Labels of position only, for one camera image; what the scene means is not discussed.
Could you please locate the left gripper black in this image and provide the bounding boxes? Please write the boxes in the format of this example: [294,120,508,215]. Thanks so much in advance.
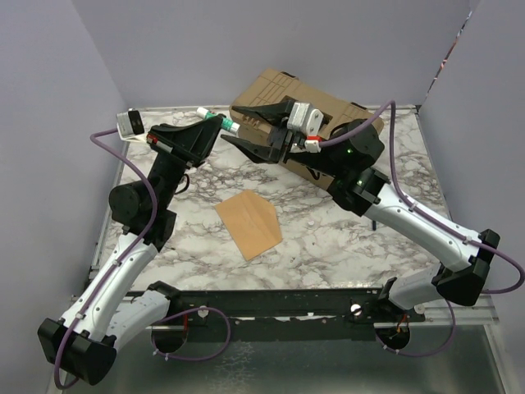
[146,113,225,210]

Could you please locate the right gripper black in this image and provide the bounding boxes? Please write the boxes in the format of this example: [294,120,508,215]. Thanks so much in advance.
[220,101,344,179]

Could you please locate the green white glue stick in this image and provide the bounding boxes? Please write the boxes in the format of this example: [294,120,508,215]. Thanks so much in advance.
[195,106,241,135]

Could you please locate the brown paper envelope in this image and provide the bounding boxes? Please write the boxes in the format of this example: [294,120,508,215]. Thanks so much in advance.
[215,190,282,261]

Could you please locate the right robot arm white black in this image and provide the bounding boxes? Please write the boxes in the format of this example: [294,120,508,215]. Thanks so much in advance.
[224,99,500,321]

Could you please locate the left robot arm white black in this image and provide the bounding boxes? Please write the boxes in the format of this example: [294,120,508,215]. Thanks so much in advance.
[37,110,225,390]

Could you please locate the tan plastic tool case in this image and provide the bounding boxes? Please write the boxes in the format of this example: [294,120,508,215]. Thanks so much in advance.
[224,69,388,195]

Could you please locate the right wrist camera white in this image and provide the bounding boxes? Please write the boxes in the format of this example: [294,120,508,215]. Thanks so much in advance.
[287,102,324,153]

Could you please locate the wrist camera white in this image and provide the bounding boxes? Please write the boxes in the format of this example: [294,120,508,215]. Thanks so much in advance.
[287,102,324,153]
[116,108,147,144]

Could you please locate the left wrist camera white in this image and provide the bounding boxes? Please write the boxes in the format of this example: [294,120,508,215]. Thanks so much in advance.
[116,108,147,144]

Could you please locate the black mounting base rail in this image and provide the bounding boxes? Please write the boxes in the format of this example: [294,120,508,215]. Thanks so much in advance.
[151,282,424,342]

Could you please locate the aluminium frame rail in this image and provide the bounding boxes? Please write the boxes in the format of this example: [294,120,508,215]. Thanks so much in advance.
[423,295,499,326]

